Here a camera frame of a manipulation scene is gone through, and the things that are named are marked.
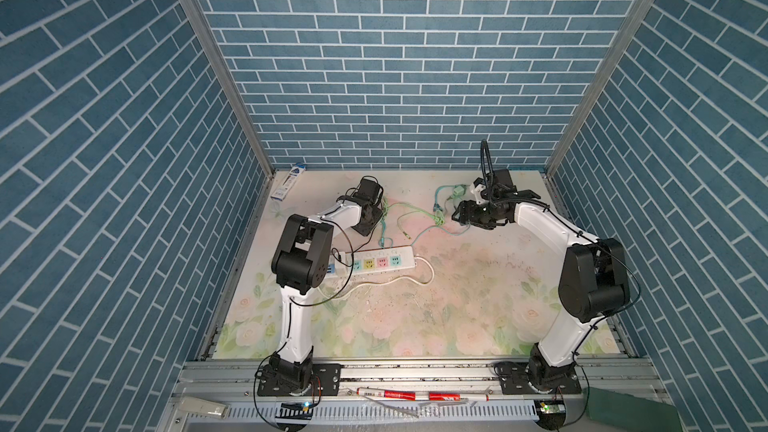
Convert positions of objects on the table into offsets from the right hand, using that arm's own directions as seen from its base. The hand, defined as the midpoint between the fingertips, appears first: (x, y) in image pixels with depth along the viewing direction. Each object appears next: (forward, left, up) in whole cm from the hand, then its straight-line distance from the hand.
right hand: (460, 214), depth 93 cm
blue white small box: (+20, +64, -9) cm, 68 cm away
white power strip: (-14, +26, -8) cm, 31 cm away
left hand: (+4, +27, -9) cm, 29 cm away
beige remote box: (-54, +59, -7) cm, 81 cm away
